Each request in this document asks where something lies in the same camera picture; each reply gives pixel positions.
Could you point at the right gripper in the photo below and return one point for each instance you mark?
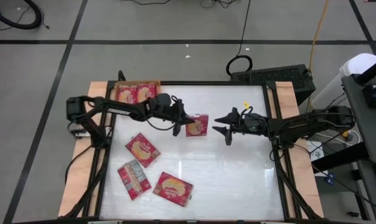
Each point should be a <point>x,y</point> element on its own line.
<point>253,126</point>

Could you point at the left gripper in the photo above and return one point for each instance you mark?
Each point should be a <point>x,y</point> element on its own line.
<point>164,107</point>

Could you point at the red popcorn bag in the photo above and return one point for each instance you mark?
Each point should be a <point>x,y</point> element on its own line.
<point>199,127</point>
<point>146,91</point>
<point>134,180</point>
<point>142,150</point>
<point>173,188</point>
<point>127,93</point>

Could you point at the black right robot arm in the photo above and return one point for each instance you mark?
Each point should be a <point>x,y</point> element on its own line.
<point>309,121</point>

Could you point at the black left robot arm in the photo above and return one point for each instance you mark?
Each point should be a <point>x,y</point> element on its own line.
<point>119,109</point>

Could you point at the black computer case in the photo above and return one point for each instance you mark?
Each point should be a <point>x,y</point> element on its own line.
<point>275,77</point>

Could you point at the white paper sheet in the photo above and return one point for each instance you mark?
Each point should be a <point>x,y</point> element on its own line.
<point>315,154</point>

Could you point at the light wooden board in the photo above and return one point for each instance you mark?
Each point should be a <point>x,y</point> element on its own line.
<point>309,193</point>
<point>74,186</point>

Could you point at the white lined bin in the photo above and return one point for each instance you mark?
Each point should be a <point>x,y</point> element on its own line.
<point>331,90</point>

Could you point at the black desk crossbar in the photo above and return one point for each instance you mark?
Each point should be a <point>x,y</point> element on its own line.
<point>340,155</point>

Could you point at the blue tags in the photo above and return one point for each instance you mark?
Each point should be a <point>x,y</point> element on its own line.
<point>331,180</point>

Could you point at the yellow power plug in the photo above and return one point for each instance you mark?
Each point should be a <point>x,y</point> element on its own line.
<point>346,135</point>

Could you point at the grey side desk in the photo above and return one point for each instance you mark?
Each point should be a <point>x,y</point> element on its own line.
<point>362,137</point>

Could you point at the black screen device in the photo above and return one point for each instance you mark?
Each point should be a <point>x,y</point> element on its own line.
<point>370,96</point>

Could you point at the small black floor box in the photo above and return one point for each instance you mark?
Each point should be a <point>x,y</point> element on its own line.
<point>353,214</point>

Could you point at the black desk bar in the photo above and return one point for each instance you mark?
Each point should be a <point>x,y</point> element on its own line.
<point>373,70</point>

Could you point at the black table frame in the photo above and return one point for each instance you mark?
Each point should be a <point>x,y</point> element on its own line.
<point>206,83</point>

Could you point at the small black post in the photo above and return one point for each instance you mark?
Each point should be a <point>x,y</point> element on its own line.
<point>121,75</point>

